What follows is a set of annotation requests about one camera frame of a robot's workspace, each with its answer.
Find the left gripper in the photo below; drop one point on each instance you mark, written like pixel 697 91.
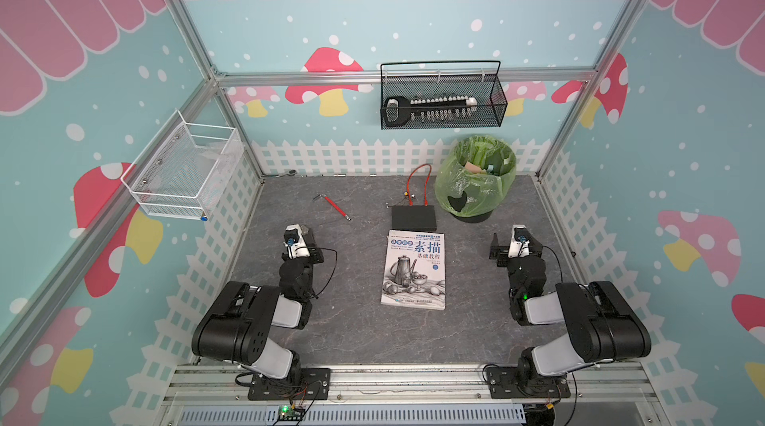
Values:
pixel 314 250

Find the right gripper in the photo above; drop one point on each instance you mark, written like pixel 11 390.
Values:
pixel 503 261

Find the sketch drawing book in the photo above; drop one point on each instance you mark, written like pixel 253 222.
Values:
pixel 414 276

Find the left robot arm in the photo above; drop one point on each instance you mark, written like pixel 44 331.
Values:
pixel 236 327

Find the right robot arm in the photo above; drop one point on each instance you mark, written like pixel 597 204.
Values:
pixel 600 324

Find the green bagged trash bin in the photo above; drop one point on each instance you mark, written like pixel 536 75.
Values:
pixel 473 197

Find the black flat box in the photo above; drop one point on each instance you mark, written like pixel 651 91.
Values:
pixel 413 218

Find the black socket bit holder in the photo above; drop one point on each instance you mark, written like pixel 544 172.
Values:
pixel 398 111

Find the green circuit board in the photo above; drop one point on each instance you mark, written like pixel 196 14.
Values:
pixel 291 413

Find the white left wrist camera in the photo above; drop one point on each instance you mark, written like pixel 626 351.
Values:
pixel 296 241

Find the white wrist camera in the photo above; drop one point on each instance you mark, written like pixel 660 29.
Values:
pixel 296 241
pixel 520 242

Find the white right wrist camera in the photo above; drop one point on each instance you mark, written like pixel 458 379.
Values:
pixel 520 242

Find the red handled tool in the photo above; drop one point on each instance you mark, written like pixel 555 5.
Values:
pixel 334 205

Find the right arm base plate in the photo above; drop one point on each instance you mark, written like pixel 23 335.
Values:
pixel 515 382

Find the white wire wall basket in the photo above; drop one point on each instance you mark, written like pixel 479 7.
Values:
pixel 186 170

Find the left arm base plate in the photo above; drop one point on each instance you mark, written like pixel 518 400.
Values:
pixel 308 383

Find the black wire wall basket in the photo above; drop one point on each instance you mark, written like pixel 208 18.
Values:
pixel 441 94

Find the grey slotted cable duct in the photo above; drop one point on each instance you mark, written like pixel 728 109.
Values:
pixel 360 414

